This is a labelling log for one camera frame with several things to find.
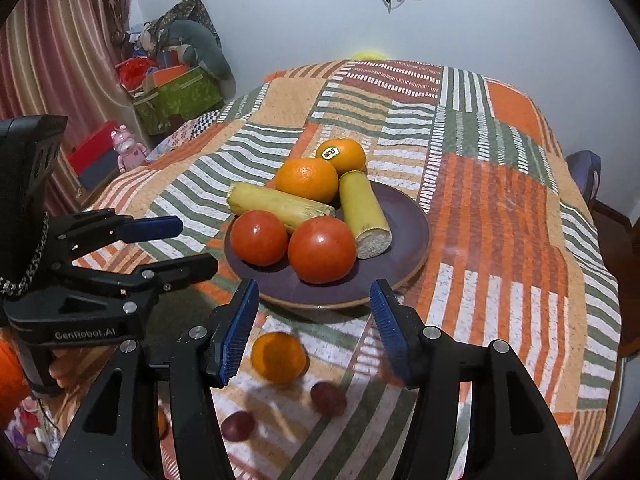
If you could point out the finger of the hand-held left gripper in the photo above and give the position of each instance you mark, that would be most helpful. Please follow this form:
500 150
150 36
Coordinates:
152 227
175 272

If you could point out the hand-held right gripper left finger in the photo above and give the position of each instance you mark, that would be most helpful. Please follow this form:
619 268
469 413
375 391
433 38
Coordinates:
237 332

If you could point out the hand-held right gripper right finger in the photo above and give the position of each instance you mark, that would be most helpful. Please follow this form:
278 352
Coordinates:
392 332

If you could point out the small tangerine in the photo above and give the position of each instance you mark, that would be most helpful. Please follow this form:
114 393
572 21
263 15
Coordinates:
279 357
161 423

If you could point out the purple plate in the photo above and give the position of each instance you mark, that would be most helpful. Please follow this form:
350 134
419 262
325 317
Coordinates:
400 245

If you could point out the red tomato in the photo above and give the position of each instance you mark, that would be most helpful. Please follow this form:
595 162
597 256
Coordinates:
321 250
258 237

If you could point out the yellow sugarcane piece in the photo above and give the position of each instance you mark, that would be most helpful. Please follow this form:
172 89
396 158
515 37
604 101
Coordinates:
362 210
270 202

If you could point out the large orange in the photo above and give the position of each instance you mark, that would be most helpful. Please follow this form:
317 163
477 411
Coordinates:
307 179

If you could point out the orange with black sticker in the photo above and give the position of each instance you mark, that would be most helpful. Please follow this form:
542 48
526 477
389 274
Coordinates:
347 157

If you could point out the red box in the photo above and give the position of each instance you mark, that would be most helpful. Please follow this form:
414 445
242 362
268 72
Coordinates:
95 155

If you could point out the pink toy figure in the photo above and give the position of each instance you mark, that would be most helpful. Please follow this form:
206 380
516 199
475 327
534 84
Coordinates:
127 147

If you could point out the dark red grape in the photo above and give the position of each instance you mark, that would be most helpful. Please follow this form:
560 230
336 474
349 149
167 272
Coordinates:
328 398
238 425

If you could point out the checkered cloth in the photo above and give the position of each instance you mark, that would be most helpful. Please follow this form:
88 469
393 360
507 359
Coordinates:
207 120

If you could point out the green storage box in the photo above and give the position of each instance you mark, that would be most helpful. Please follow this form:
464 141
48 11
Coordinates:
175 102

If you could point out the striped red curtain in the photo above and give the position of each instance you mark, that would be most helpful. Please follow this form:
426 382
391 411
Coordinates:
55 45

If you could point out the red plastic bag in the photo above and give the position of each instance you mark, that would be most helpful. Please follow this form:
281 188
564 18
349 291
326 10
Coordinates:
134 72

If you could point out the orange box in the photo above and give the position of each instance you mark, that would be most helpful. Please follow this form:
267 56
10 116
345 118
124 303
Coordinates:
169 75

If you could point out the striped patchwork blanket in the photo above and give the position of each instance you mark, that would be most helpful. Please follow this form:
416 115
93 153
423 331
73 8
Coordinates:
500 210

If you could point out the dark patterned cloth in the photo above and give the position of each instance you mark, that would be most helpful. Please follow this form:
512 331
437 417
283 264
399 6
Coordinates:
192 7

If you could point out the grey bag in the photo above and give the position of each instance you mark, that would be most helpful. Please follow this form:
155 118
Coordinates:
585 175

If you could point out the yellow round object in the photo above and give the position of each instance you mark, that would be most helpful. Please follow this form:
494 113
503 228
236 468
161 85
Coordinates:
369 55

